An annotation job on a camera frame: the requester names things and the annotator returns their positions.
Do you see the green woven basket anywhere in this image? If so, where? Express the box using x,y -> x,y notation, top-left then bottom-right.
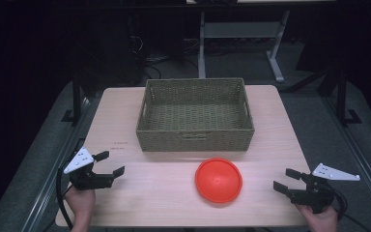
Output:
135,77 -> 256,153

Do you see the orange plastic plate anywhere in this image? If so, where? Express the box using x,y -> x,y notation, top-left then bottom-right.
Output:
194,157 -> 243,204

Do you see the black metal stand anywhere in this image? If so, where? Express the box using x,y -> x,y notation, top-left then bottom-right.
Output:
60,71 -> 90,128
334,69 -> 363,128

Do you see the person's left hand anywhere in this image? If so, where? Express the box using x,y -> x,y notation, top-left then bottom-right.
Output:
65,188 -> 97,224

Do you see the aluminium floor rail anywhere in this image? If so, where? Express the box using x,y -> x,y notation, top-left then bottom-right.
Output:
20,96 -> 93,232
323,95 -> 371,216

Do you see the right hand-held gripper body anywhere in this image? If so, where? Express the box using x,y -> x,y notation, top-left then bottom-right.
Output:
288,162 -> 361,215

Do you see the grey metal table frame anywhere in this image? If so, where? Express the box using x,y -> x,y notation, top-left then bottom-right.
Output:
197,9 -> 292,84

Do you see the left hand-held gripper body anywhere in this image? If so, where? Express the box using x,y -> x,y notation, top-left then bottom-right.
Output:
63,147 -> 115,191

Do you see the tangle of floor cables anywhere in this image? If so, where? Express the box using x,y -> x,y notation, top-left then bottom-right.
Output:
128,33 -> 201,80

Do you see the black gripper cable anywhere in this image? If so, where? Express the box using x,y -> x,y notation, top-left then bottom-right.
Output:
329,188 -> 371,232
55,159 -> 75,231

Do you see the person's right hand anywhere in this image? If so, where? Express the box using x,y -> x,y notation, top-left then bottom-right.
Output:
296,204 -> 339,232

